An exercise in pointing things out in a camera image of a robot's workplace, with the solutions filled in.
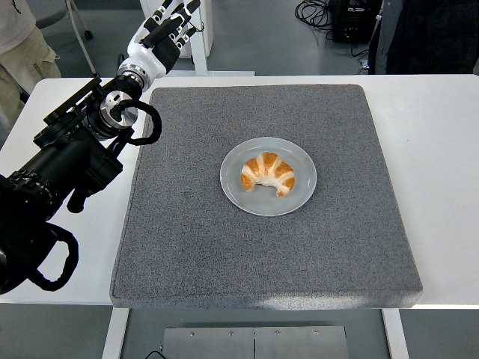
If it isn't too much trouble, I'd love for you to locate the black equipment box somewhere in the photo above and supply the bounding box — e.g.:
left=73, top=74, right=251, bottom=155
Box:
left=329, top=0, right=385, bottom=43

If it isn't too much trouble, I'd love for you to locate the chair with caster leg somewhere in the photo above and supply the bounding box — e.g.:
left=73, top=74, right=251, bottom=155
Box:
left=35, top=0, right=102, bottom=79

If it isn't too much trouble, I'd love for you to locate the grey speckled mat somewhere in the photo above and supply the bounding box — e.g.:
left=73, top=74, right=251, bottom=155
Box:
left=110, top=84, right=424, bottom=310

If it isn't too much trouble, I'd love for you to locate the black cable bundle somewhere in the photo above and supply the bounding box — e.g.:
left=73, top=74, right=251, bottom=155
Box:
left=294, top=0, right=338, bottom=42

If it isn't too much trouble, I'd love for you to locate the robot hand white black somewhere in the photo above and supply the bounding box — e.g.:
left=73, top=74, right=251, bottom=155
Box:
left=126, top=0, right=202, bottom=79

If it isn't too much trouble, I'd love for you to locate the white table leg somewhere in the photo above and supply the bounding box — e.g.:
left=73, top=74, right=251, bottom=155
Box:
left=381, top=308, right=411, bottom=359
left=101, top=305, right=130, bottom=359

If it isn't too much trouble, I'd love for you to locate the person in dark clothes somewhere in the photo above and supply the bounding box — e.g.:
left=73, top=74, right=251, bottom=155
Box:
left=368, top=0, right=479, bottom=75

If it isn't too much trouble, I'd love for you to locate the grey metal plate with screws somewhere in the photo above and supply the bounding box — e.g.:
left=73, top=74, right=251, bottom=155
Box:
left=161, top=325, right=351, bottom=359

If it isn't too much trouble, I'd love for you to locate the white cabinet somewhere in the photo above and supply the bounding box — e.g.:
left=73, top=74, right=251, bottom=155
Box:
left=140, top=0, right=214, bottom=58

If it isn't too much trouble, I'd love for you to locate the round grey plate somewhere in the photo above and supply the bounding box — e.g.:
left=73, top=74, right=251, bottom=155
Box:
left=219, top=136, right=318, bottom=218

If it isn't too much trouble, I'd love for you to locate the person in light clothes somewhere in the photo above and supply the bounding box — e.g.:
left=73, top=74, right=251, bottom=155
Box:
left=0, top=0, right=62, bottom=128

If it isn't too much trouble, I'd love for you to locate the golden croissant bread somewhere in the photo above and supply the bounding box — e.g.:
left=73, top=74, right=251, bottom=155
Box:
left=239, top=151, right=296, bottom=198

